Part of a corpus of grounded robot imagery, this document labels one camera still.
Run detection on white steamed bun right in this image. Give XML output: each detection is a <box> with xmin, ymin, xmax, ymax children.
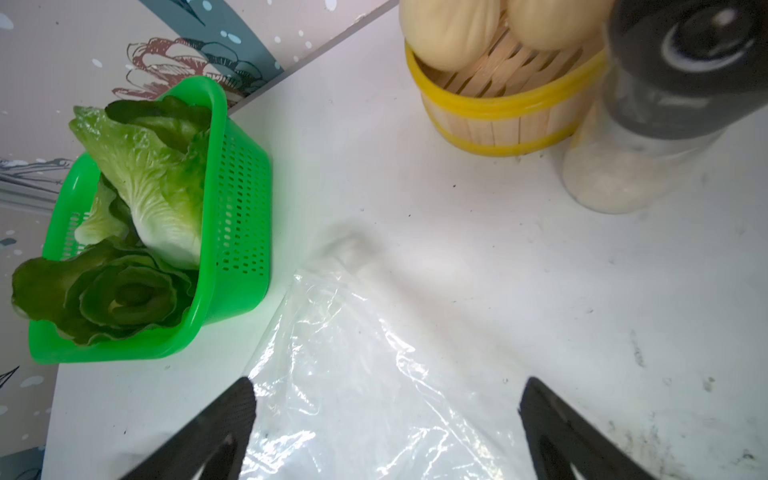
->
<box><xmin>507</xmin><ymin>0</ymin><xmax>614</xmax><ymax>51</ymax></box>

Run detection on chinese cabbage front dark leaves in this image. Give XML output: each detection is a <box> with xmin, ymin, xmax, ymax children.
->
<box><xmin>11</xmin><ymin>237</ymin><xmax>198</xmax><ymax>346</ymax></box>

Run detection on white steamed bun left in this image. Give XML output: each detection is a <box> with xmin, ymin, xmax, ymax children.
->
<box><xmin>399</xmin><ymin>0</ymin><xmax>501</xmax><ymax>71</ymax></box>

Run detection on green plastic basket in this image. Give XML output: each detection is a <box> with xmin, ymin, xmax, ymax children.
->
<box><xmin>28</xmin><ymin>76</ymin><xmax>272</xmax><ymax>365</ymax></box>

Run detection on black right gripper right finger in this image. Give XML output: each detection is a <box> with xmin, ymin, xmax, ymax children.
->
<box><xmin>519</xmin><ymin>377</ymin><xmax>652</xmax><ymax>480</ymax></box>

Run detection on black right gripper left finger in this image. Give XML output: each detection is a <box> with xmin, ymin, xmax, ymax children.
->
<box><xmin>124</xmin><ymin>377</ymin><xmax>257</xmax><ymax>479</ymax></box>

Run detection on clear zipper bag blue zip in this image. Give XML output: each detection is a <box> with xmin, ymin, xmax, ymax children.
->
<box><xmin>240</xmin><ymin>235</ymin><xmax>533</xmax><ymax>479</ymax></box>

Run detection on chinese cabbage light green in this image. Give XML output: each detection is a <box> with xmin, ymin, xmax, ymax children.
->
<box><xmin>68</xmin><ymin>105</ymin><xmax>208</xmax><ymax>271</ymax></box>

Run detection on salt grinder black cap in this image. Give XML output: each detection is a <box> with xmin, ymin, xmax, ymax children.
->
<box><xmin>562</xmin><ymin>1</ymin><xmax>767</xmax><ymax>214</ymax></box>

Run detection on bamboo steamer yellow bands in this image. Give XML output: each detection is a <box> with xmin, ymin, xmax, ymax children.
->
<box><xmin>406</xmin><ymin>15</ymin><xmax>607</xmax><ymax>157</ymax></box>

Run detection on white steamed bun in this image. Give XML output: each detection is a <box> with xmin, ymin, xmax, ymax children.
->
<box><xmin>507</xmin><ymin>0</ymin><xmax>614</xmax><ymax>51</ymax></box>
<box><xmin>399</xmin><ymin>0</ymin><xmax>501</xmax><ymax>71</ymax></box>

